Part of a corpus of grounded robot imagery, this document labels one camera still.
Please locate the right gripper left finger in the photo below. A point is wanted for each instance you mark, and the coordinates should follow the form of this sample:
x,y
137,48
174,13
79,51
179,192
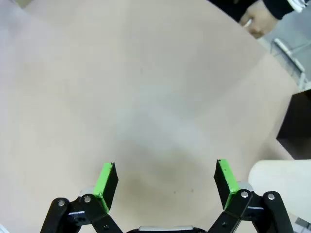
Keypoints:
x,y
107,191

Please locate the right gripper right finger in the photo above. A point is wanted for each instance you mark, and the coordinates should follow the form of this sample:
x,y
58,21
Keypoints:
x,y
227,187

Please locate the tall white drink container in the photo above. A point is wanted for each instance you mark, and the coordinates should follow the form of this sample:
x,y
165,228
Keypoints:
x,y
281,184

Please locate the thin white stick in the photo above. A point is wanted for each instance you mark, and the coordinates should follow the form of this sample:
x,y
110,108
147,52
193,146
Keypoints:
x,y
247,23

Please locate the person's left forearm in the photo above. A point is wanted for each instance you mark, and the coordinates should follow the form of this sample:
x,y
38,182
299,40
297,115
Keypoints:
x,y
279,7

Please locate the person's left hand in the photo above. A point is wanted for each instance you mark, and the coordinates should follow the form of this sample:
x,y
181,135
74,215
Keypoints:
x,y
261,19

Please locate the black open box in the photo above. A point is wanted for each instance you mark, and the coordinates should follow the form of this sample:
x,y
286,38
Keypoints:
x,y
297,126

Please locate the long white table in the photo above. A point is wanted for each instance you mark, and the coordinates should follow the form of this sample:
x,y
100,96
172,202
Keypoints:
x,y
290,54

